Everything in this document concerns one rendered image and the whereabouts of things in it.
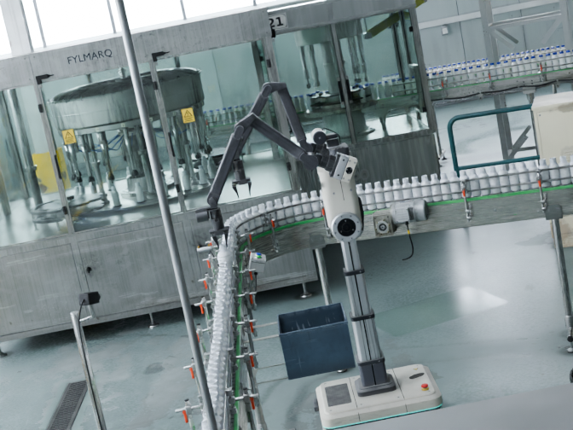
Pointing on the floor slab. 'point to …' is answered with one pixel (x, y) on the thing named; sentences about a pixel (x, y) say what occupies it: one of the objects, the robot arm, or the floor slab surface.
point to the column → (16, 26)
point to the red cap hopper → (512, 49)
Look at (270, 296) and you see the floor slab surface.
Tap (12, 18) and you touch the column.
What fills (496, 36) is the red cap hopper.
